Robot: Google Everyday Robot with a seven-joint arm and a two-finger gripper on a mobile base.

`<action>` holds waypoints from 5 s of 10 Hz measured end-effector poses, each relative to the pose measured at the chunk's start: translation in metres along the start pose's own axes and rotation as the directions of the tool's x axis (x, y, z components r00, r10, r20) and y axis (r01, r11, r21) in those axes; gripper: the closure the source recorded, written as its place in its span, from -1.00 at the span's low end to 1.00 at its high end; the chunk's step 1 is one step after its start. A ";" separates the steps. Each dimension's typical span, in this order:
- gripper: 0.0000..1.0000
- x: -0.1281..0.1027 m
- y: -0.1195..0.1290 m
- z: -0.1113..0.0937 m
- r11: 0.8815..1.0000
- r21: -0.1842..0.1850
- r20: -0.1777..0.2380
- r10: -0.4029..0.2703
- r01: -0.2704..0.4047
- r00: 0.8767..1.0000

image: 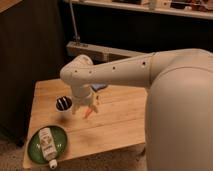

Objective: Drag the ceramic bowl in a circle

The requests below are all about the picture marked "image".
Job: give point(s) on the wooden table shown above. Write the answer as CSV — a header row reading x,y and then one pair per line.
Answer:
x,y
111,138

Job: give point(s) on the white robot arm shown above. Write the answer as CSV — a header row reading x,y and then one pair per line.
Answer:
x,y
179,106

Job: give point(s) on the grey metal rail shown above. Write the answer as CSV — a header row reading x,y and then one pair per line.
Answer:
x,y
99,53

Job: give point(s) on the white plastic bottle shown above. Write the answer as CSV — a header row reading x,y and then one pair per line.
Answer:
x,y
48,147

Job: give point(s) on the wooden shelf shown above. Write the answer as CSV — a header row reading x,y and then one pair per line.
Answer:
x,y
202,9

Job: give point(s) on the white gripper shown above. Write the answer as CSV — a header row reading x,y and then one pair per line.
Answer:
x,y
83,96

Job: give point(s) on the metal pole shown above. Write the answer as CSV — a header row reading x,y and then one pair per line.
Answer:
x,y
76,35

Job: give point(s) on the dark cabinet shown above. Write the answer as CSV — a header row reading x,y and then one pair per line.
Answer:
x,y
32,48

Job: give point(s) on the orange carrot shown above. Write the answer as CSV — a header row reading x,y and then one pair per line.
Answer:
x,y
88,112

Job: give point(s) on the green ceramic bowl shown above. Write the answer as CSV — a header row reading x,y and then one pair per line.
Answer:
x,y
34,148

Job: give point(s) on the white cup with dark contents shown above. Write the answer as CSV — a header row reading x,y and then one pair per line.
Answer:
x,y
63,105

